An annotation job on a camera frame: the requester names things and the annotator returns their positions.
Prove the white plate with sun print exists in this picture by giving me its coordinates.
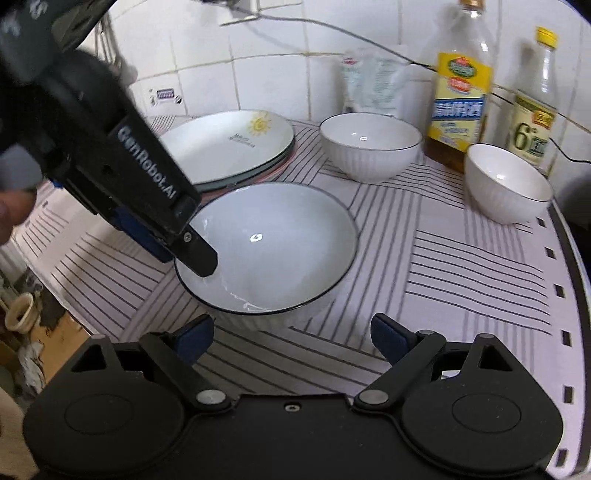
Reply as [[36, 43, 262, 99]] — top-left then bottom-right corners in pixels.
[[158, 110, 296, 186]]

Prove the cooking wine bottle yellow label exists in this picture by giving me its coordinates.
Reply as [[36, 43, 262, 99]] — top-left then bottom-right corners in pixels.
[[423, 0, 495, 174]]

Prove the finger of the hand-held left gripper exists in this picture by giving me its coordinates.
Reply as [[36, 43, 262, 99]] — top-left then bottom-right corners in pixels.
[[173, 227, 219, 278], [112, 205, 174, 264]]

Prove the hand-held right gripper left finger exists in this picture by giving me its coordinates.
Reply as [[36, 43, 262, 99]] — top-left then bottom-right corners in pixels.
[[69, 314, 232, 411]]

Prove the person's left hand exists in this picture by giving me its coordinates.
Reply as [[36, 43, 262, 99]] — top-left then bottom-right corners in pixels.
[[0, 188, 38, 246]]

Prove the white wall socket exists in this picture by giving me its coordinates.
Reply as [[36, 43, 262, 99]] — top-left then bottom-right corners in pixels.
[[217, 0, 260, 26]]

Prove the white bowl with dark rim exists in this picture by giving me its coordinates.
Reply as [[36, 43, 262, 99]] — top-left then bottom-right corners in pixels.
[[319, 113, 424, 185], [174, 182, 359, 332], [464, 143, 554, 225]]

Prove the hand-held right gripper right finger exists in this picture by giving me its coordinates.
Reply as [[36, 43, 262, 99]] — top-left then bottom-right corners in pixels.
[[353, 313, 516, 411]]

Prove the black stove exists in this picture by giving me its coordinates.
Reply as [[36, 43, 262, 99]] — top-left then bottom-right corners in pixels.
[[551, 152, 591, 278]]

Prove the blue fried egg plate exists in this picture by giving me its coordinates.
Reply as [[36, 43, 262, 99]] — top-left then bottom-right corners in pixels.
[[193, 136, 297, 193]]

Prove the striped white tablecloth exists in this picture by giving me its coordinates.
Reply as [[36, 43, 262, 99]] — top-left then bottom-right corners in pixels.
[[14, 115, 591, 480]]

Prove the clear vinegar bottle yellow cap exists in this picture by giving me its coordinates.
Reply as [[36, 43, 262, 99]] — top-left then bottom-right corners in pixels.
[[505, 27, 559, 178]]

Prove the black cable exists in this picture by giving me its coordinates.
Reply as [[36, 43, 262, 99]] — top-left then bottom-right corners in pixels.
[[203, 0, 591, 163]]

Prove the small wall sticker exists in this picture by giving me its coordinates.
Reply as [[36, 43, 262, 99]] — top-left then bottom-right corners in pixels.
[[148, 87, 182, 106]]

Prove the white plastic salt bag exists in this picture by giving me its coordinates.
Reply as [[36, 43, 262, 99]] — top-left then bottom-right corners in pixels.
[[339, 47, 411, 118]]

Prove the hanging metal ladle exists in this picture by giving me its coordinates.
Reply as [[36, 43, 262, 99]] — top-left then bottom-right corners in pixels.
[[95, 21, 139, 90]]

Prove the pink rabbit print plate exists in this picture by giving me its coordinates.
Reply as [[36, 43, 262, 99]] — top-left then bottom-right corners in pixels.
[[198, 150, 294, 205]]

